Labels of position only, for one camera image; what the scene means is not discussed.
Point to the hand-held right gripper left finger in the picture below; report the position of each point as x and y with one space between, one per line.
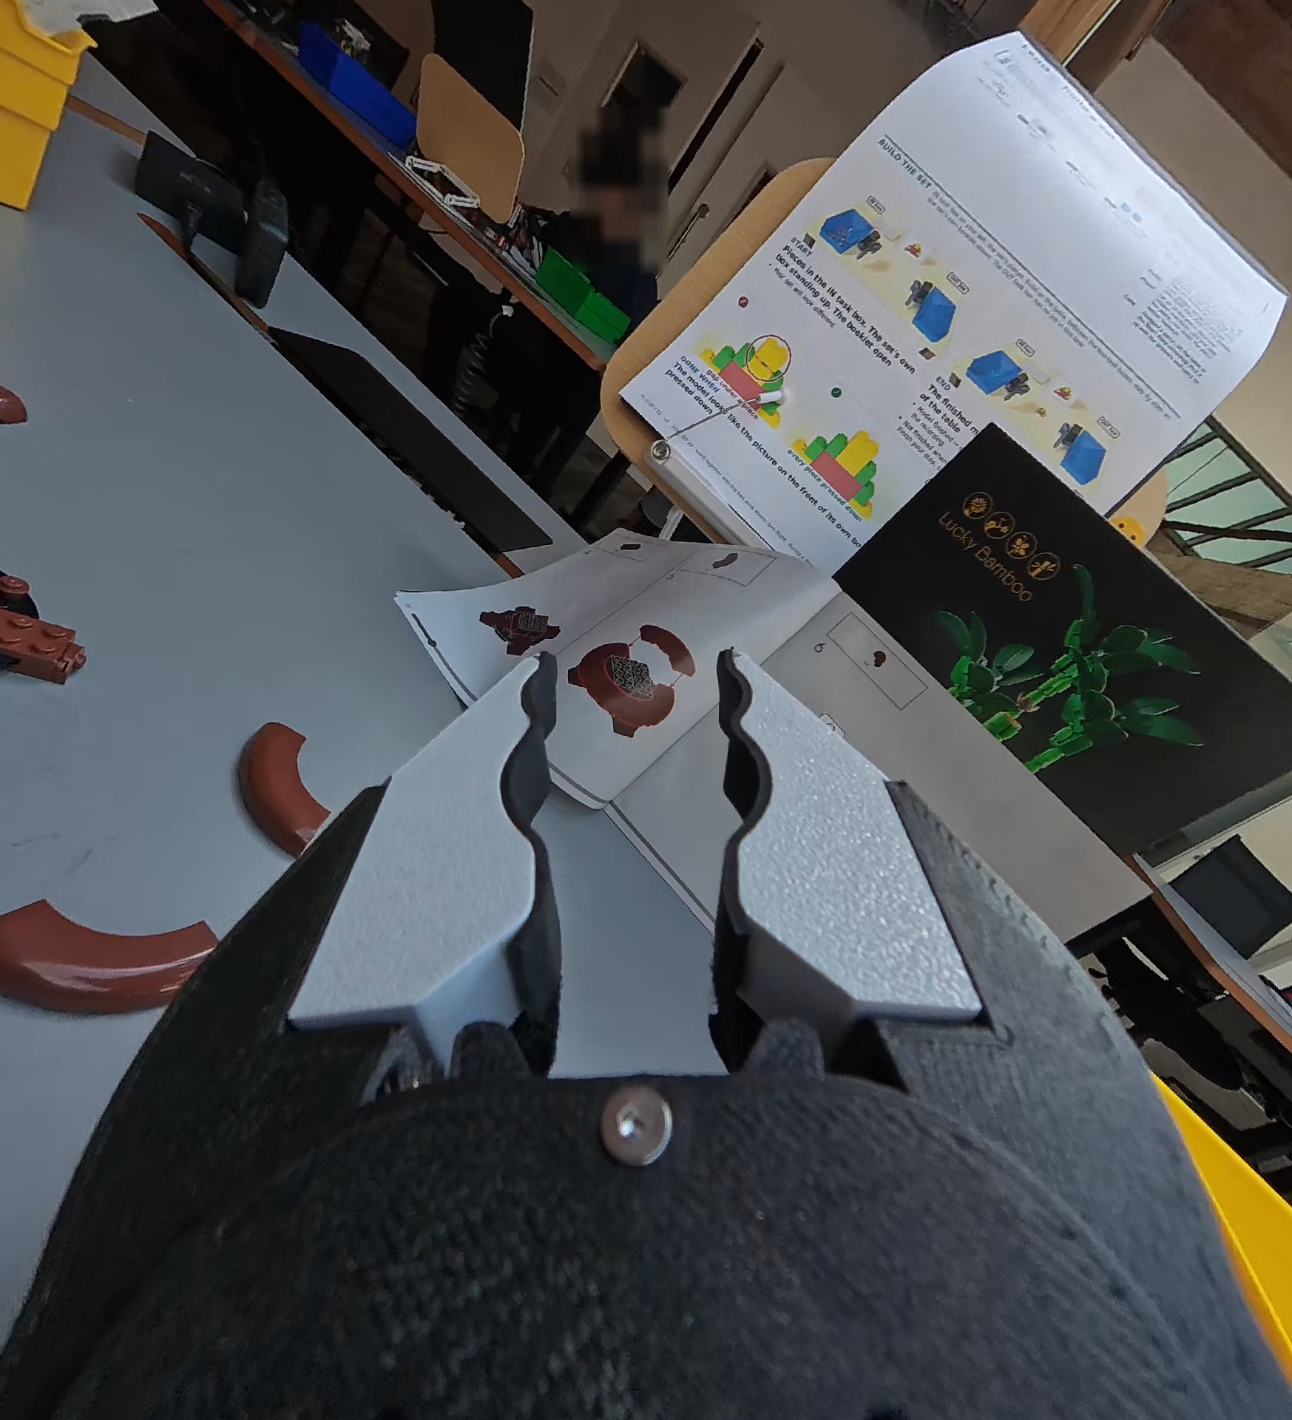
424 898

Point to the brown black brick assembly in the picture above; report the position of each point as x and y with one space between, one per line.
2 632

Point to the green plastic bin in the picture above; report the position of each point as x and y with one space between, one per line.
602 316
560 278

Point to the white truss model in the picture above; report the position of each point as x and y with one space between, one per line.
443 183

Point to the long wooden workbench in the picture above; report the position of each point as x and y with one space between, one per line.
456 238

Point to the open instruction booklet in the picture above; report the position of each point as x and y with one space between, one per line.
646 622

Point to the yellow plastic bin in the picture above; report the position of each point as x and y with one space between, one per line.
1288 1276

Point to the black box device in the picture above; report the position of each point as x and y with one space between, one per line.
184 189

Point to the grey desk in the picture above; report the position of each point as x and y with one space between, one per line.
158 466

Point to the black bamboo picture box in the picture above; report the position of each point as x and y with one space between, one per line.
1045 577

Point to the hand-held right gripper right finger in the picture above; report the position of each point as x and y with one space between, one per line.
834 888

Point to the printed instruction sheet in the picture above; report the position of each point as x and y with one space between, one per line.
990 221

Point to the blue plastic bin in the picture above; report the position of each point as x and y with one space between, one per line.
357 81

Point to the black monitor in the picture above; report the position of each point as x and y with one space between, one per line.
1233 894

